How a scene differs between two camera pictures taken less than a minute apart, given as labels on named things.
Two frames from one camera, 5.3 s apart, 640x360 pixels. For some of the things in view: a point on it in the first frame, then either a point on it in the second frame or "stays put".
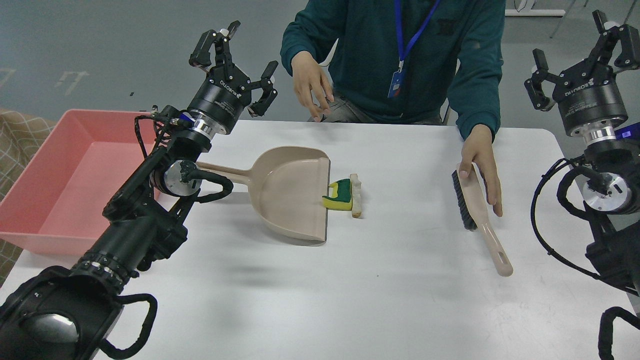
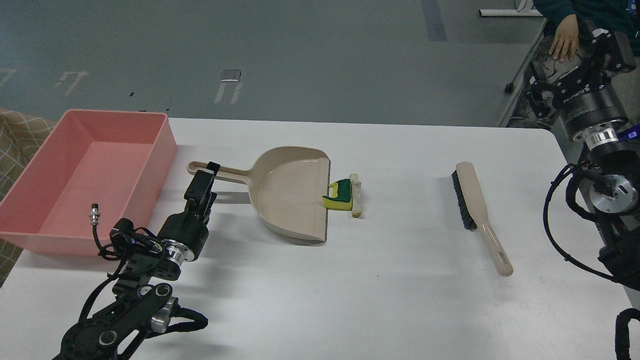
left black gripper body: [224, 94] → [193, 233]
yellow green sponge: [342, 197] stays put
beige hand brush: [471, 196] stays put
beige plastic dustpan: [287, 184] stays put
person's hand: [311, 84] → [567, 35]
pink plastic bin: [55, 206] stays put
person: [402, 61] → [579, 19]
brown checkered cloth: [21, 135] stays put
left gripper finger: [268, 94] → [213, 166]
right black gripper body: [591, 100] stays put
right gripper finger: [629, 37] stays put
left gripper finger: [201, 56] → [197, 195]
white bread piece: [356, 185] stays put
